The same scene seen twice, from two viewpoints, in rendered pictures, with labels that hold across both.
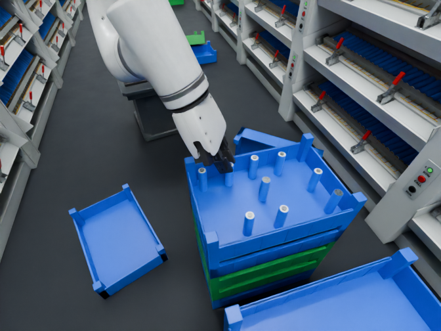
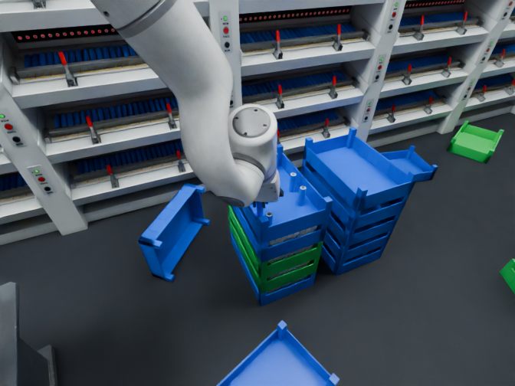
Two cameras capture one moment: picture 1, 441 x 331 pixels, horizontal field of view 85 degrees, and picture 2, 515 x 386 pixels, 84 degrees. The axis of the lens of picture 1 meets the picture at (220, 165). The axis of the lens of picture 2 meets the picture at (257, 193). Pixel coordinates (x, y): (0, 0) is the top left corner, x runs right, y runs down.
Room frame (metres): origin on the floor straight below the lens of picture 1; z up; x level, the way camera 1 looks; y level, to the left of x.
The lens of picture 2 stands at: (0.43, 0.54, 0.90)
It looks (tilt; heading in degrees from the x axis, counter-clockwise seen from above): 41 degrees down; 263
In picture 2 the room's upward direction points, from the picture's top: straight up
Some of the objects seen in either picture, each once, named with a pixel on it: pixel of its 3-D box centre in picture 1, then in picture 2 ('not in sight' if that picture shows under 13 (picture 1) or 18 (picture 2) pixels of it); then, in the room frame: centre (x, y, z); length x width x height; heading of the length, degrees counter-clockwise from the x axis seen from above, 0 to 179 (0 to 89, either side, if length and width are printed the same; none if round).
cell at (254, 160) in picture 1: (253, 167); not in sight; (0.38, -0.07, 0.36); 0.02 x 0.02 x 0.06
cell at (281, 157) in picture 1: (279, 163); not in sight; (0.39, -0.14, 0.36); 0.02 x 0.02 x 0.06
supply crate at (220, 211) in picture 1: (266, 189); (272, 187); (0.31, -0.09, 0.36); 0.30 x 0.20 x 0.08; 106
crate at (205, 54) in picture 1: (193, 53); not in sight; (1.80, 0.20, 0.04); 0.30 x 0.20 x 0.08; 106
